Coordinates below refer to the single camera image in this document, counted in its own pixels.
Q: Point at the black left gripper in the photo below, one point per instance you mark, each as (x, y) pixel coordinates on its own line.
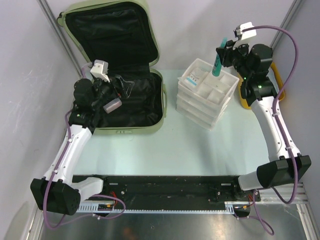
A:
(126, 85)

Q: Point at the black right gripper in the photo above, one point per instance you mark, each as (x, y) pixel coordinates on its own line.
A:
(224, 56)

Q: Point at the teal toothpaste tube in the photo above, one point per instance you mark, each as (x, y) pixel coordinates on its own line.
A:
(217, 64)

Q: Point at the white plastic drawer organizer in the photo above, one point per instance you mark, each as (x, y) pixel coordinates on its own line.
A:
(206, 105)

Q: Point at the green hard-shell suitcase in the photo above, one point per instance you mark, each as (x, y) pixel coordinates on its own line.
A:
(120, 32)

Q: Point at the yellow plastic basket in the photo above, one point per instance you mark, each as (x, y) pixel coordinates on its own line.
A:
(273, 75)

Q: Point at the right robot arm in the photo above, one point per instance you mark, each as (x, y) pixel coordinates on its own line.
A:
(286, 163)

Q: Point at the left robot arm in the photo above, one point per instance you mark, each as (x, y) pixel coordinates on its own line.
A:
(56, 192)

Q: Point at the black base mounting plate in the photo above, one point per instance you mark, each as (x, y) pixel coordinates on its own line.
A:
(174, 193)

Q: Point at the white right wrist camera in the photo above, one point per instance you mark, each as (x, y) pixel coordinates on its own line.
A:
(244, 36)

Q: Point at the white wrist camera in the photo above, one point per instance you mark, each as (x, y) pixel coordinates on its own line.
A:
(99, 70)
(244, 36)

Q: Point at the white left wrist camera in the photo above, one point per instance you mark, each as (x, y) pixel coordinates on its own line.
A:
(99, 70)

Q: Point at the aluminium frame rail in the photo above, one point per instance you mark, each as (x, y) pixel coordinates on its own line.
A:
(268, 196)

